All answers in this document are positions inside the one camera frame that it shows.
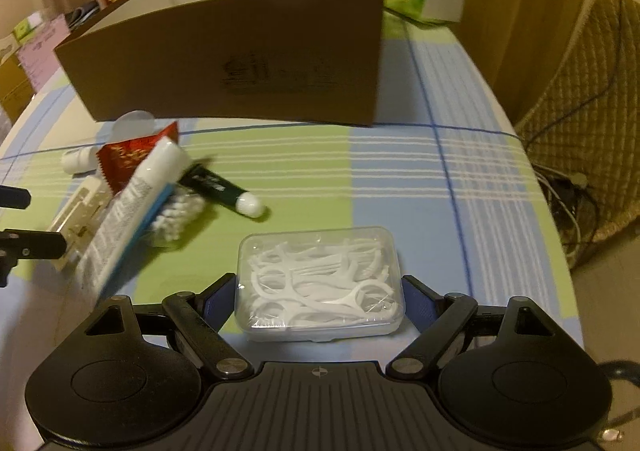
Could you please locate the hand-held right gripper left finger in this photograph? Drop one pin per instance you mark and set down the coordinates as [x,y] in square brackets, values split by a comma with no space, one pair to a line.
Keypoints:
[223,297]

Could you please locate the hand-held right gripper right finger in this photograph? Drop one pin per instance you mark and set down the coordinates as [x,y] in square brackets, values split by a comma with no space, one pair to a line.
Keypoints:
[414,298]

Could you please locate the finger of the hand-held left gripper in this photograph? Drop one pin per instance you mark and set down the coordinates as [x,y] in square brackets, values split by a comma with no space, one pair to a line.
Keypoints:
[14,197]
[35,243]

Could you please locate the clear plastic blister package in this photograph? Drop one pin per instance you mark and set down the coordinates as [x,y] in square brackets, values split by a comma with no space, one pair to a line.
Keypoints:
[80,216]

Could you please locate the clear box of floss picks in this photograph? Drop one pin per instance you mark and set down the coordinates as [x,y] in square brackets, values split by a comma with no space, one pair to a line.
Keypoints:
[320,283]

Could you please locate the white and blue toothpaste tube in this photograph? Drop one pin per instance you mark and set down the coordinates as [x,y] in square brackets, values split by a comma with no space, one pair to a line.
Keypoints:
[135,201]

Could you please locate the dark green lip gel tube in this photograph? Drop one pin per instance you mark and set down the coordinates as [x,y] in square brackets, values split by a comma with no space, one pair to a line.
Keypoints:
[217,186]

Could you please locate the clear plastic cup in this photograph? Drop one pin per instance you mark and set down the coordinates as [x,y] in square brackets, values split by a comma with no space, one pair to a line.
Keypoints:
[131,127]

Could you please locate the brown cardboard box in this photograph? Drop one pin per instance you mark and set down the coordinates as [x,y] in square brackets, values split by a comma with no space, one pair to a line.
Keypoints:
[240,61]

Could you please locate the plaid cloth covered desktop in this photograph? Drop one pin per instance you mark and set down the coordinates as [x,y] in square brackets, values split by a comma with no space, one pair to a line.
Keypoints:
[400,171]

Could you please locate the small white tube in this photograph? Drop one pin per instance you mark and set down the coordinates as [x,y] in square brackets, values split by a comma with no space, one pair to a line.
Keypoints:
[80,161]

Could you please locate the clear tub of cotton swabs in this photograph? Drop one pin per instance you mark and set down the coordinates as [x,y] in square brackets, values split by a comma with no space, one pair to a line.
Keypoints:
[180,218]

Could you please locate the brown carton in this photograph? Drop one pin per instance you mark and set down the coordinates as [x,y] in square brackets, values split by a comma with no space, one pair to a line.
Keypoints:
[15,91]

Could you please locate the red foil packet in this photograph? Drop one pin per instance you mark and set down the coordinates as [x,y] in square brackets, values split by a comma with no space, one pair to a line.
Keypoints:
[122,158]

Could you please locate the pink box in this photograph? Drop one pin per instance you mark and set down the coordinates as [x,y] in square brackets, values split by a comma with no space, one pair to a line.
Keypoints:
[45,48]

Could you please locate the small green and white box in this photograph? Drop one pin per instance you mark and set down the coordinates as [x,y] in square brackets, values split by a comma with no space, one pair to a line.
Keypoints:
[26,30]

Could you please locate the dark flat object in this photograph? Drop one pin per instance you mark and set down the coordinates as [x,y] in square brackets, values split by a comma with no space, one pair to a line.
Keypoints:
[82,15]

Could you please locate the wooden cabinet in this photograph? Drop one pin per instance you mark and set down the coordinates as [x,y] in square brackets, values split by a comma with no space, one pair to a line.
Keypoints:
[525,6]

